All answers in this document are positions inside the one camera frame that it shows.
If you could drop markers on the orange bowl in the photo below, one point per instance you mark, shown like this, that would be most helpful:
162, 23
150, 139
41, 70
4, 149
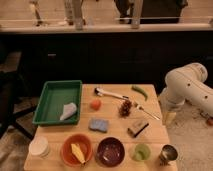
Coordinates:
66, 152

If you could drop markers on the small red apple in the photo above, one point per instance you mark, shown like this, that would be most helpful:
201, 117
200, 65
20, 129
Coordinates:
95, 104

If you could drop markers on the green plastic cup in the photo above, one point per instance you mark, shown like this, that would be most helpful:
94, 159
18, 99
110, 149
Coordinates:
141, 152

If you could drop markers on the white crumpled cloth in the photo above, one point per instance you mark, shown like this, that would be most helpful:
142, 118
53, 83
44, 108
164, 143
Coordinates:
68, 110

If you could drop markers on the blue sponge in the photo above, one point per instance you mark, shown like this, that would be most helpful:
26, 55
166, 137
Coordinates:
99, 125

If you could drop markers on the purple bowl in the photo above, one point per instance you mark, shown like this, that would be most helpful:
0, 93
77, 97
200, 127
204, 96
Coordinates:
110, 152

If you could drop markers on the silver fork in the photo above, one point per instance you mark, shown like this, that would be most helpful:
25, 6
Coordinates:
139, 107

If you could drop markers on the wooden block with black base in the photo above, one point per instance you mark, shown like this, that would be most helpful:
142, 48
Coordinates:
136, 128

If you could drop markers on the silver metal cup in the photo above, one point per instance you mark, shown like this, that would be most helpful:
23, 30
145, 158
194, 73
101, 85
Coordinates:
167, 154

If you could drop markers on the yellow banana piece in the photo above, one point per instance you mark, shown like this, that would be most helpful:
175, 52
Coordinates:
76, 150

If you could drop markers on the green plastic tray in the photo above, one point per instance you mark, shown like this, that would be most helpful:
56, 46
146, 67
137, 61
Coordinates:
55, 95

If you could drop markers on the brown pine cone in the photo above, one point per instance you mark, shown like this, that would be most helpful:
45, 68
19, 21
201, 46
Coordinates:
125, 108

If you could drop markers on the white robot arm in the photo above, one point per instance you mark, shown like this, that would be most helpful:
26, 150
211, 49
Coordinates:
187, 83

